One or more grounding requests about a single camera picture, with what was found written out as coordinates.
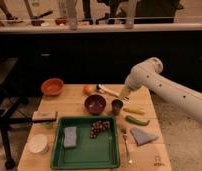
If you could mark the orange fruit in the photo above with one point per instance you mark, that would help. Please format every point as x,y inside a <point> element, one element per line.
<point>88,89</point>

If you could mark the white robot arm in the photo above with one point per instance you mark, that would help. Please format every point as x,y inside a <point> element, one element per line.
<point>147,73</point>

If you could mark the metal cup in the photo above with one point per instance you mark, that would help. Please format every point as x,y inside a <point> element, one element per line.
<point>116,107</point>

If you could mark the wooden block brush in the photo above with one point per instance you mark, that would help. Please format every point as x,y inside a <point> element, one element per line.
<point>44,116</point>

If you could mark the black stool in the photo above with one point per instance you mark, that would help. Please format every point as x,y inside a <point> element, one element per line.
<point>6,119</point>

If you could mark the grey sponge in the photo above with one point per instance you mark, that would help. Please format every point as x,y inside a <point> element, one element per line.
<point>70,137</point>

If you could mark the bunch of dark grapes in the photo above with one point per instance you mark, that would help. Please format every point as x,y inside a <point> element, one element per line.
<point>98,127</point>

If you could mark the silver fork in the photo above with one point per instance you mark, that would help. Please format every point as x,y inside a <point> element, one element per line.
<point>124,135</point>

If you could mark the green pepper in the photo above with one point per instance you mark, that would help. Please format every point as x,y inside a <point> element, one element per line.
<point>135,121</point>

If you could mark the grey folded cloth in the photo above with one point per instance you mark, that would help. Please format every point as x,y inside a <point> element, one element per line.
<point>141,137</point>

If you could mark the green plastic tray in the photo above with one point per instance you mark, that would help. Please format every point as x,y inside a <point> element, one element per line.
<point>101,152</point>

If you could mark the dark red bowl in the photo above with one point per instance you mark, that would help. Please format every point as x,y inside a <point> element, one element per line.
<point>95,104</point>

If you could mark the orange bowl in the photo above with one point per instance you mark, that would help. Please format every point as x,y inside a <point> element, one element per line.
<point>52,87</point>

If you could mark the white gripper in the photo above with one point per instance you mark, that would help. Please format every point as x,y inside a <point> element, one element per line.
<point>124,93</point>

